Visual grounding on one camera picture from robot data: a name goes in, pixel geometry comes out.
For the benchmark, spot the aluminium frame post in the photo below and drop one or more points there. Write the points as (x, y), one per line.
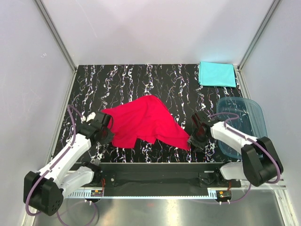
(51, 26)
(263, 25)

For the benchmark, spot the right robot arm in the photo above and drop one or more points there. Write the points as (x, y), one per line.
(259, 163)

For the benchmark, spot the right aluminium frame post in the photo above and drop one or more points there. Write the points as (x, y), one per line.
(263, 25)

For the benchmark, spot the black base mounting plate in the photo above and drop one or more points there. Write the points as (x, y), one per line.
(154, 180)

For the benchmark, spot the clear blue plastic bin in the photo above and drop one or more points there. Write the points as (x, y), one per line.
(251, 120)

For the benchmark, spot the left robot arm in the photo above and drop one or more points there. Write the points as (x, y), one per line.
(46, 189)

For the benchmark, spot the left aluminium frame post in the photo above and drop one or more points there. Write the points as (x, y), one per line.
(51, 26)

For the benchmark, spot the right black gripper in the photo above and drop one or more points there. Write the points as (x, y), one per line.
(200, 146)

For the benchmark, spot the red t shirt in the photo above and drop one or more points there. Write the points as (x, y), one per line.
(147, 119)

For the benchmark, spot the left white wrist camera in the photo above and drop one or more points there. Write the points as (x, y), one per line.
(91, 116)

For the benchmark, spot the folded cyan t shirt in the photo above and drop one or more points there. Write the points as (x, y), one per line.
(216, 75)

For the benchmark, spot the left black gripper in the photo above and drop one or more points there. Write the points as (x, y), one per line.
(108, 139)

